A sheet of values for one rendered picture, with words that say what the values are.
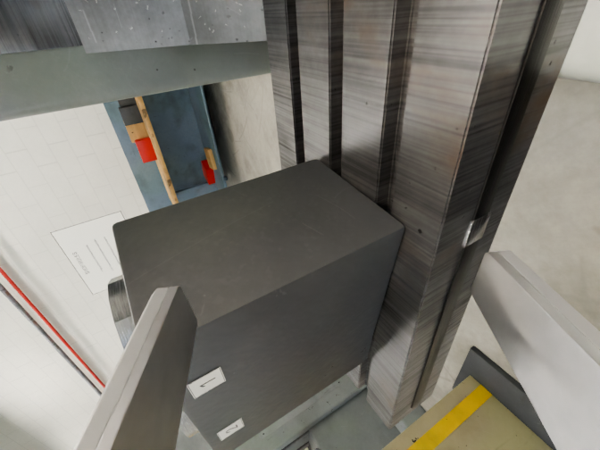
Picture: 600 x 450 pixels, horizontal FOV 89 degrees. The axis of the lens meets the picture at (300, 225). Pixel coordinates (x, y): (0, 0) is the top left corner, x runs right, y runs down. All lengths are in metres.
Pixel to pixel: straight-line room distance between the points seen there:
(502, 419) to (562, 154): 1.20
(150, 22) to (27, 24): 0.15
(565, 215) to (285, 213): 1.14
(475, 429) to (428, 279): 1.60
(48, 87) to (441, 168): 0.52
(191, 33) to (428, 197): 0.41
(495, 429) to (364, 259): 1.67
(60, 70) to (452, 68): 0.51
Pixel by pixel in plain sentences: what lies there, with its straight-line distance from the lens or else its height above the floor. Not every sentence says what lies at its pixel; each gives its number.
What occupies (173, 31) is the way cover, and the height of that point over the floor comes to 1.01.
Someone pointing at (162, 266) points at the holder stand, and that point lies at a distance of 0.22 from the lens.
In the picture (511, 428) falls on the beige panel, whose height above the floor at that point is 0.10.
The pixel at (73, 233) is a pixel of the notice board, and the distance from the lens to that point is 5.08.
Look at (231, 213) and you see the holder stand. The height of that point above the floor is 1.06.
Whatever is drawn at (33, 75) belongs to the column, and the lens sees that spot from 0.59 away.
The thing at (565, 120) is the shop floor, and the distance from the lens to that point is 1.22.
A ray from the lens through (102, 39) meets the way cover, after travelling 0.56.
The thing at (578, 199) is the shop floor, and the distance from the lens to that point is 1.27.
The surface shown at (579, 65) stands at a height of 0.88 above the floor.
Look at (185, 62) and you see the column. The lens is 0.59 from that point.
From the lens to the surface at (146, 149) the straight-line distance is 4.03.
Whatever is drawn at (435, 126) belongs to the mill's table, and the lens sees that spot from 0.20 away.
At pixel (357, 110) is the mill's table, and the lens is 0.25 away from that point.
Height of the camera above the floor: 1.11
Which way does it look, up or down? 23 degrees down
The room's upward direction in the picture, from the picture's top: 112 degrees counter-clockwise
